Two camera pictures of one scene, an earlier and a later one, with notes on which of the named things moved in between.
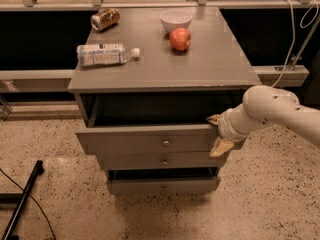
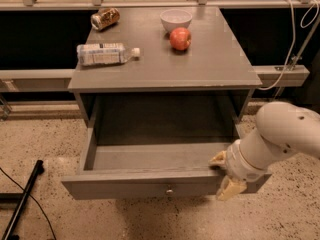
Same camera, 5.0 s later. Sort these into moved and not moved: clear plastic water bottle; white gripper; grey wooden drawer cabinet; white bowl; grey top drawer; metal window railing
Moved: white gripper; grey top drawer
Not moved: white bowl; grey wooden drawer cabinet; clear plastic water bottle; metal window railing
